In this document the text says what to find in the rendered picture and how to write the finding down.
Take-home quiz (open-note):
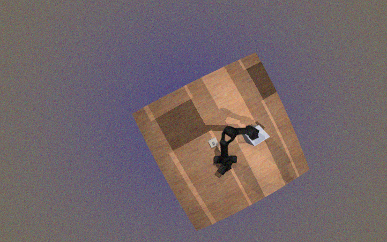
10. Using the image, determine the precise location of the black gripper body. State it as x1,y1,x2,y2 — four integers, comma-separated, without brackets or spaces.
214,155,237,163

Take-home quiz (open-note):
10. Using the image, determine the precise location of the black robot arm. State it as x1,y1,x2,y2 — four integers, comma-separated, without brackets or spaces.
218,125,259,175

